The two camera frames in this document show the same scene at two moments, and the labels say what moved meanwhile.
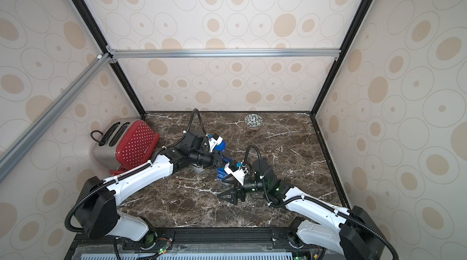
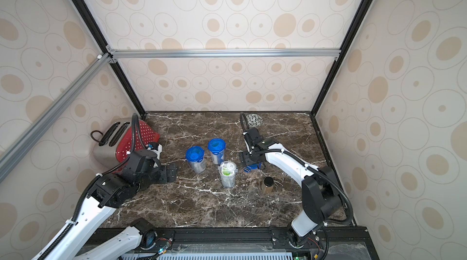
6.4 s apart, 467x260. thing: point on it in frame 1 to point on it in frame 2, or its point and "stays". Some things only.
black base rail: x=196 y=243 stays
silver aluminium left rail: x=10 y=153 stays
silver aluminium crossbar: x=225 y=53 stays
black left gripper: x=216 y=160 to x=168 y=175
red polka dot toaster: x=124 y=143 stays
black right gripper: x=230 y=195 to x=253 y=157
